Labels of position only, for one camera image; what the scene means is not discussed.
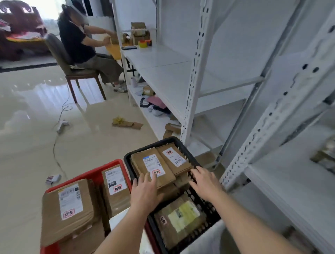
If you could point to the person's left forearm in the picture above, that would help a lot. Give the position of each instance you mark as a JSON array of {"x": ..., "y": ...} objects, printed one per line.
[{"x": 123, "y": 235}]

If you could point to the brown envelope parcel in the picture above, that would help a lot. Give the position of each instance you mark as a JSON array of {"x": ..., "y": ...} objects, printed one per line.
[{"x": 183, "y": 167}]

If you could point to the person's left hand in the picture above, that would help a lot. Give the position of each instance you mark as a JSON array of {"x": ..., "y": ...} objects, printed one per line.
[{"x": 145, "y": 196}]

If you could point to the square box yellow-topped label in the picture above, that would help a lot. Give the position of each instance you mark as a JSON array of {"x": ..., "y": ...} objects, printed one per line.
[{"x": 52, "y": 225}]

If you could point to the white power strip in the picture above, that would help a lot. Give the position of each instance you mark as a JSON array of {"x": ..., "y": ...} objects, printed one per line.
[{"x": 62, "y": 127}]

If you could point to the white foam parcel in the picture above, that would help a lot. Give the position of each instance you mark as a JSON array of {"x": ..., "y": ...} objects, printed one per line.
[{"x": 117, "y": 219}]

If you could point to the black handheld device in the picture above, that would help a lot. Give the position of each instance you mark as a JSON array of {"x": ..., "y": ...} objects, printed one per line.
[{"x": 129, "y": 48}]

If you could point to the white bottle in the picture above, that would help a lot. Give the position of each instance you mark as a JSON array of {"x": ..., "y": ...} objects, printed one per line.
[{"x": 134, "y": 82}]

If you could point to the person's right forearm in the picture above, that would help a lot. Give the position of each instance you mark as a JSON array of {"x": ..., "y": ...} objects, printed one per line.
[{"x": 248, "y": 227}]

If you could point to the small red striped power strip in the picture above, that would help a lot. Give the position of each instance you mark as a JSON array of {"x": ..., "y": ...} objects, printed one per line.
[{"x": 53, "y": 180}]

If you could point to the dark red sofa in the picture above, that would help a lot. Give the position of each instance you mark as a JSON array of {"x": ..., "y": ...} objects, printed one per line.
[{"x": 21, "y": 23}]

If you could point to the white curtain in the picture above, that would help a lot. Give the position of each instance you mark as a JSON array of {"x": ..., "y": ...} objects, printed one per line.
[{"x": 49, "y": 7}]

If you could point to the black plastic basket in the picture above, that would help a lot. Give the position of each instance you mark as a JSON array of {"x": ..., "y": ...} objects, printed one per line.
[{"x": 127, "y": 163}]

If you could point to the red tape roll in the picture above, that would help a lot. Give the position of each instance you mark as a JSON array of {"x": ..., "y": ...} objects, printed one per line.
[{"x": 149, "y": 43}]

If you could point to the red plastic crate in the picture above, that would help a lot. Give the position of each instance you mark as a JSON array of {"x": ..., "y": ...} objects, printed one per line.
[{"x": 95, "y": 176}]

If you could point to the pile of plastic mailer bags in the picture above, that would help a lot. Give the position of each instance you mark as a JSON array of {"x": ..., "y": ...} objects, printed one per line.
[{"x": 157, "y": 112}]

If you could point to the yellow crumpled tape wad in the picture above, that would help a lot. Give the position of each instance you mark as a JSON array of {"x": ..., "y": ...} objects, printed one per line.
[{"x": 118, "y": 120}]

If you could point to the narrow brown labelled box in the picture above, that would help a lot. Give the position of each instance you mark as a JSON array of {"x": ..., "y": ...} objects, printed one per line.
[{"x": 117, "y": 204}]

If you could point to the yellow table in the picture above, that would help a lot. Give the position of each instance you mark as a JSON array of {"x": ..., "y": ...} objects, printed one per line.
[{"x": 113, "y": 51}]

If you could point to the person's right hand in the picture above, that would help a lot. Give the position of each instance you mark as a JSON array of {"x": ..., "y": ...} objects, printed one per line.
[{"x": 208, "y": 185}]

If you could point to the brown wooden chair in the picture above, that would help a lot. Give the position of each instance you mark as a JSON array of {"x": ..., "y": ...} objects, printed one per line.
[{"x": 57, "y": 55}]

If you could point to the flattened cardboard strip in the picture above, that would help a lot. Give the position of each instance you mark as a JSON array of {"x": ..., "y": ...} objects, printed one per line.
[{"x": 130, "y": 125}]

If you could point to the brown parcel with yellow label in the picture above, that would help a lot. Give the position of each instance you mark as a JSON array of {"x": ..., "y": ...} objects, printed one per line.
[{"x": 167, "y": 235}]

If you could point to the cardboard box white label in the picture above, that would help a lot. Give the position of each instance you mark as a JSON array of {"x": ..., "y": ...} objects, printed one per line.
[{"x": 148, "y": 91}]

